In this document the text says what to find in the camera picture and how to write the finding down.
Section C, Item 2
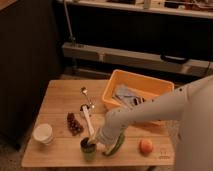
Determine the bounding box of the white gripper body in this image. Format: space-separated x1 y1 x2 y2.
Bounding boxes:
96 126 118 145

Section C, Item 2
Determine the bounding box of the green cup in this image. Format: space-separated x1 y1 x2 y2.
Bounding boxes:
80 137 96 161

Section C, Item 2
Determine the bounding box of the white cup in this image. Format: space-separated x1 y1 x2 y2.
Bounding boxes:
33 123 53 144

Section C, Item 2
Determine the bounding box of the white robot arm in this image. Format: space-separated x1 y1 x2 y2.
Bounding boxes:
96 75 213 171

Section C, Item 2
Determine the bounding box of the yellow plastic tray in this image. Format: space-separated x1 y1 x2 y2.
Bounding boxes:
101 69 175 127

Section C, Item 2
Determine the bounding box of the green chili pepper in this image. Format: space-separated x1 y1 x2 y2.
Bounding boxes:
102 133 125 157

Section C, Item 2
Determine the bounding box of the bunch of dark grapes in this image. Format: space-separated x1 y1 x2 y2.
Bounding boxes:
67 113 84 136

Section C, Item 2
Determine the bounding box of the orange peach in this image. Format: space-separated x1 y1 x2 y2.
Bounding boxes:
139 139 153 155

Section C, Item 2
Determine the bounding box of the metal spoon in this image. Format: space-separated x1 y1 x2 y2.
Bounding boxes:
81 87 95 109

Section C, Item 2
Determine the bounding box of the upper shelf board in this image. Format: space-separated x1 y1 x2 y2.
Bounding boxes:
56 0 213 19

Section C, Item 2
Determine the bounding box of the white handled kitchen tool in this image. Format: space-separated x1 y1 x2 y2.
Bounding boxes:
80 105 95 137

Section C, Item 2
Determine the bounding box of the grey metal shelf rail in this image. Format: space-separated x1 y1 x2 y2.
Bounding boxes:
62 42 213 77

